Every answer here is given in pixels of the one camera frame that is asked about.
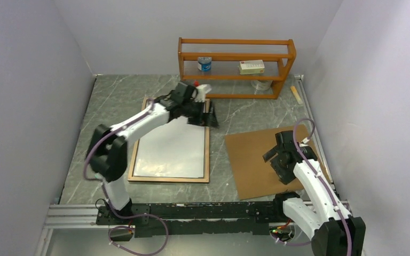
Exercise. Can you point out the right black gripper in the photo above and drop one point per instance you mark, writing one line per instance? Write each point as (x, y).
(285, 175)

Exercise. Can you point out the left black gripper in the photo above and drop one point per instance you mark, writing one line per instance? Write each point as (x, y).
(200, 120)

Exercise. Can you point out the brown cardboard backing board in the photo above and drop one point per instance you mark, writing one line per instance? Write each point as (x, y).
(255, 178)

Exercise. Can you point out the landscape photo print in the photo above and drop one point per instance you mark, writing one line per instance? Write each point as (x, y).
(173, 152)

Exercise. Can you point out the black wooden picture frame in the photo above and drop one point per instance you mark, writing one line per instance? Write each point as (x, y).
(136, 176)

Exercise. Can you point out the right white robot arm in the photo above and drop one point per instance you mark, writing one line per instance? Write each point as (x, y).
(330, 226)

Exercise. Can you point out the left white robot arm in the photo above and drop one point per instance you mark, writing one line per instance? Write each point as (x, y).
(168, 139)

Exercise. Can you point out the blue white tape roll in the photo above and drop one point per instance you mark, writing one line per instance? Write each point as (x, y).
(204, 63)

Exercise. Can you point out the orange wooden shelf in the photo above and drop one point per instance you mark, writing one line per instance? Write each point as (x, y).
(278, 57)

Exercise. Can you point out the white red small box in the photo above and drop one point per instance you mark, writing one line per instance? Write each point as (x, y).
(251, 67)

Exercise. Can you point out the small wooden stick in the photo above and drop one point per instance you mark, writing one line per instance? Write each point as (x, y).
(296, 95)

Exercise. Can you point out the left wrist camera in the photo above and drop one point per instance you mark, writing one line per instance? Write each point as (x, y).
(201, 91)

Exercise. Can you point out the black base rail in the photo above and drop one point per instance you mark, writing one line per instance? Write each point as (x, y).
(157, 219)

